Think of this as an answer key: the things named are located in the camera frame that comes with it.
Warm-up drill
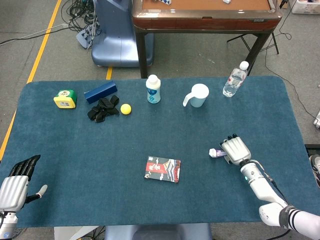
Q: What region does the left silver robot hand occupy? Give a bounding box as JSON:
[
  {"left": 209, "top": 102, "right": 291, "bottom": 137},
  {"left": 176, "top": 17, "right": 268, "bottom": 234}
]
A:
[{"left": 0, "top": 154, "right": 48, "bottom": 213}]

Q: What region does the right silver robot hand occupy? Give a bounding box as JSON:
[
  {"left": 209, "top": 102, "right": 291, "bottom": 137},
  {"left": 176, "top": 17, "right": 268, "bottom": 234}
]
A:
[{"left": 219, "top": 133, "right": 252, "bottom": 166}]

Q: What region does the purple white toothpaste tube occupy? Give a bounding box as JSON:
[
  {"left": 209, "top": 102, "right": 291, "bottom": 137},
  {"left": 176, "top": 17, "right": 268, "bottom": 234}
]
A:
[{"left": 208, "top": 147, "right": 227, "bottom": 159}]

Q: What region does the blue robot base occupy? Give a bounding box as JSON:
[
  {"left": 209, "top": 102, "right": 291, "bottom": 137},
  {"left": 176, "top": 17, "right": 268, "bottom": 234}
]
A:
[{"left": 91, "top": 0, "right": 155, "bottom": 68}]

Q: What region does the clear water bottle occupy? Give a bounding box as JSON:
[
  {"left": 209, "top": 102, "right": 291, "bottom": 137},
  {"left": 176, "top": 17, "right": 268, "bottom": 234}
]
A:
[{"left": 222, "top": 61, "right": 250, "bottom": 98}]

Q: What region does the grey sneaker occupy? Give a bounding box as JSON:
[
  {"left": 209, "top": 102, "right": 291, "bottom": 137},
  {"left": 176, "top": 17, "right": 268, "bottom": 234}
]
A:
[{"left": 309, "top": 154, "right": 320, "bottom": 188}]

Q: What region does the white milk bottle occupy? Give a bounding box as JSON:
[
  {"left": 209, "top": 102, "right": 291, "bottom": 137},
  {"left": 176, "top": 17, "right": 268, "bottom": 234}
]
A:
[{"left": 145, "top": 74, "right": 162, "bottom": 104}]

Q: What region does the yellow green plastic box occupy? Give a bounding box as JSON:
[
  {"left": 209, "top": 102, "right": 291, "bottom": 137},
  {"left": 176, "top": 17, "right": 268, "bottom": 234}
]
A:
[{"left": 53, "top": 89, "right": 78, "bottom": 110}]

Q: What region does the blue robot torso base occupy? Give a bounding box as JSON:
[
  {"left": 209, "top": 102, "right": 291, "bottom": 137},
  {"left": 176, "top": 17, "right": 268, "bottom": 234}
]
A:
[{"left": 104, "top": 223, "right": 213, "bottom": 240}]

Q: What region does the yellow ball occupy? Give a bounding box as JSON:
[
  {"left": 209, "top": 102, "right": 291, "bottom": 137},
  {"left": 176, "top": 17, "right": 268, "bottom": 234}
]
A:
[{"left": 120, "top": 103, "right": 132, "bottom": 116}]

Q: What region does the blue rectangular box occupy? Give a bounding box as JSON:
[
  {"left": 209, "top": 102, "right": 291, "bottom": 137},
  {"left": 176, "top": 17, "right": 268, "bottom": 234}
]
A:
[{"left": 83, "top": 80, "right": 118, "bottom": 105}]

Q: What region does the brown mahjong table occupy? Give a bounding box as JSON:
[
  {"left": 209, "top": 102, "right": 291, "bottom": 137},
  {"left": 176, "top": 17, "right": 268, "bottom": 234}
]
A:
[{"left": 131, "top": 0, "right": 283, "bottom": 79}]

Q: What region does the white storage crate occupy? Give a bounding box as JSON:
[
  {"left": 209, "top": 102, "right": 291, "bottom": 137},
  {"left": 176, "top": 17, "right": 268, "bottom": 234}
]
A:
[{"left": 291, "top": 0, "right": 320, "bottom": 15}]

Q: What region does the blue power strip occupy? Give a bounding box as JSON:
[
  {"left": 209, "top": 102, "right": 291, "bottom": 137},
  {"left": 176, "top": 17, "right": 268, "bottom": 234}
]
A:
[{"left": 75, "top": 24, "right": 101, "bottom": 50}]

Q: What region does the light blue handled cup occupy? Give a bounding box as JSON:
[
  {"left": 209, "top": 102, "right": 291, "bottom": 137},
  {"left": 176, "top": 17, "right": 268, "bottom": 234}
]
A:
[{"left": 182, "top": 83, "right": 210, "bottom": 109}]

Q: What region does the black fabric strap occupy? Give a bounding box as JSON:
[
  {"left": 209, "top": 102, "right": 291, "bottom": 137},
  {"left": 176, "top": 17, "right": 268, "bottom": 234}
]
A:
[{"left": 87, "top": 94, "right": 120, "bottom": 123}]

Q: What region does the black cable bundle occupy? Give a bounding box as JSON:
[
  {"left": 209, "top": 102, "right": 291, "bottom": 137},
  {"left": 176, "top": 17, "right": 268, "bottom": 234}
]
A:
[{"left": 61, "top": 0, "right": 103, "bottom": 33}]

